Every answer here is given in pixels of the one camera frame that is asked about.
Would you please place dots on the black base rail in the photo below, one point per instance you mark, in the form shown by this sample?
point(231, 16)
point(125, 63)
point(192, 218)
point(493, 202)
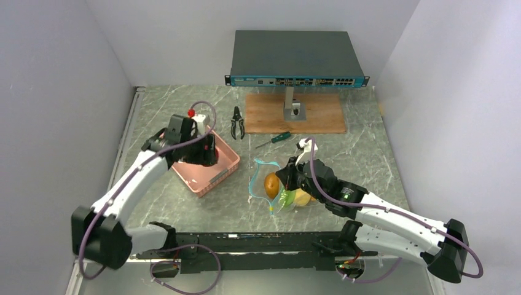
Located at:
point(201, 252)

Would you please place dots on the black handled pliers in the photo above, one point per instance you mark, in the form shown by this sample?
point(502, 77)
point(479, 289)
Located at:
point(237, 121)

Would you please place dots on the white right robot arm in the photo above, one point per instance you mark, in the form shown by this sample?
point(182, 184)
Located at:
point(375, 225)

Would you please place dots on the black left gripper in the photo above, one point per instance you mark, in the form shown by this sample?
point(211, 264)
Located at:
point(204, 156)

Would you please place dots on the wooden board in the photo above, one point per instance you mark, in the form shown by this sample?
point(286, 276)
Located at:
point(264, 114)

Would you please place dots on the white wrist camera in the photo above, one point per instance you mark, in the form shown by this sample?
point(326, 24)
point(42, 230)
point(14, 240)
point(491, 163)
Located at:
point(305, 146)
point(200, 122)

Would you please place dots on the aluminium frame rail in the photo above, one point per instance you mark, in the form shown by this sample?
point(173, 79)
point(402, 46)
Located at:
point(76, 279)

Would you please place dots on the pink plastic basket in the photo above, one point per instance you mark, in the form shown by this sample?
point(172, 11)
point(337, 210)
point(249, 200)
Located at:
point(199, 179)

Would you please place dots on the green handled screwdriver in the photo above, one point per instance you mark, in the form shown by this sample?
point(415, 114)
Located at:
point(280, 137)

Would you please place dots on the grey network switch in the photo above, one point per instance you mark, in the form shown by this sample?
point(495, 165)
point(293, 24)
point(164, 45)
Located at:
point(263, 58)

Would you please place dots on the brown potato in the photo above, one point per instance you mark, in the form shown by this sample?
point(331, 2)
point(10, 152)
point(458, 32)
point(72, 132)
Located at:
point(271, 185)

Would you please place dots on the metal stand post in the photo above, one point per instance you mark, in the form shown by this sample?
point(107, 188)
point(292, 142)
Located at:
point(293, 109)

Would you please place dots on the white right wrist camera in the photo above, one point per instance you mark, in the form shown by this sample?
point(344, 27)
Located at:
point(305, 146)

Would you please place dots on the clear zip top bag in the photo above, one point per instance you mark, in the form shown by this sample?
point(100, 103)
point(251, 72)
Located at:
point(256, 186)

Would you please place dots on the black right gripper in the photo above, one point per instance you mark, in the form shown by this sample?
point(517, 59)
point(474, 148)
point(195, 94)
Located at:
point(287, 173)

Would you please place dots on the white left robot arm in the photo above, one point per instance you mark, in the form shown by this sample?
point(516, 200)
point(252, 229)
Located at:
point(99, 233)

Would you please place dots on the red round fruit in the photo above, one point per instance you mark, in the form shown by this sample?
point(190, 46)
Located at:
point(217, 156)

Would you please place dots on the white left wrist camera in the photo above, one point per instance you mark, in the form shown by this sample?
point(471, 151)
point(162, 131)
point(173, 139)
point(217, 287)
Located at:
point(200, 122)

